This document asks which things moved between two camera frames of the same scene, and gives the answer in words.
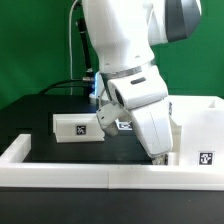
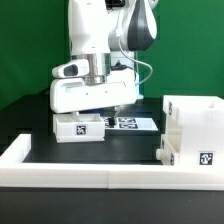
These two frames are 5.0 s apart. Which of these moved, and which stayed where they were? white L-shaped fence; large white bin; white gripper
Moved: white gripper
Stayed: large white bin; white L-shaped fence
